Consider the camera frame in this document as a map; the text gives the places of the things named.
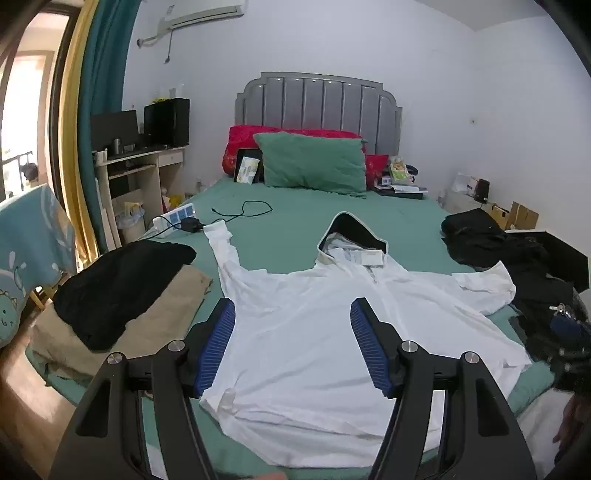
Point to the white hooded jacket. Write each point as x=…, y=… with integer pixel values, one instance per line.
x=300, y=346

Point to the yellow curtain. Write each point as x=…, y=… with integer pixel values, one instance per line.
x=74, y=138

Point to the black folded garment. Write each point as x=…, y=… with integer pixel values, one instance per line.
x=120, y=286

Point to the green snack bag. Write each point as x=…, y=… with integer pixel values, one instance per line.
x=399, y=171

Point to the white air conditioner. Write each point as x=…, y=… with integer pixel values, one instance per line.
x=207, y=11

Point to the black speaker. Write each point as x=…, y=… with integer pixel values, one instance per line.
x=483, y=190

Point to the metal tumbler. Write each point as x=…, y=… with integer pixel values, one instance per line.
x=116, y=146

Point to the black tablet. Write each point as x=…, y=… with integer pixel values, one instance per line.
x=251, y=152

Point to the light wooden desk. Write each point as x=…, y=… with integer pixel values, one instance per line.
x=171, y=159

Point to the waste bin with white bag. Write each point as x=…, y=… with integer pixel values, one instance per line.
x=130, y=224

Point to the bed with green sheet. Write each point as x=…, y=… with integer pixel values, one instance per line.
x=286, y=230

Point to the balcony glass door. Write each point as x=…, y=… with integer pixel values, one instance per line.
x=27, y=92

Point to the person's right hand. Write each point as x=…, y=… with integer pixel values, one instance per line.
x=569, y=424

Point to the white power strip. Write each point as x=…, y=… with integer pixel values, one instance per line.
x=180, y=213

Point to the black computer tower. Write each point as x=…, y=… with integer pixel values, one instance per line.
x=166, y=122

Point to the brown cardboard box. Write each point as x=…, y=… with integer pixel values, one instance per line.
x=524, y=216

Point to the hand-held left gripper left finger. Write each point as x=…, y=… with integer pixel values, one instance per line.
x=216, y=347

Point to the teal curtain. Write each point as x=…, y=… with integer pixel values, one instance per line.
x=101, y=92

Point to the black charger adapter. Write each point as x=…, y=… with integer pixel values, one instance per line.
x=191, y=225

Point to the black jacket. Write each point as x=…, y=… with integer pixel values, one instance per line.
x=540, y=277

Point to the blue cartoon cloth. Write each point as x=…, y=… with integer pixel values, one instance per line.
x=32, y=240

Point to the green pillow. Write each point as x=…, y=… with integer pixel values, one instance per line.
x=309, y=161

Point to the large red pillow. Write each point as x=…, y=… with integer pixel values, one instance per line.
x=240, y=138

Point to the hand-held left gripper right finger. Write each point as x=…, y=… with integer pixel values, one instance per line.
x=369, y=347

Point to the white nightstand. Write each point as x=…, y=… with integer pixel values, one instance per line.
x=455, y=203

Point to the wet wipes packet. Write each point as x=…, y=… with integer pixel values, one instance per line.
x=249, y=170

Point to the black monitor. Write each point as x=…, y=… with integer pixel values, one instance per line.
x=115, y=127

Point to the grey padded headboard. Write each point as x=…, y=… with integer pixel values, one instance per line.
x=318, y=101

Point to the items beside pillow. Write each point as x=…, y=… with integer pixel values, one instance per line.
x=401, y=193

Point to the small red pillow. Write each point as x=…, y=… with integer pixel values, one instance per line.
x=376, y=166

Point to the beige pants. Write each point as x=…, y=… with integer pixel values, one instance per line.
x=175, y=295

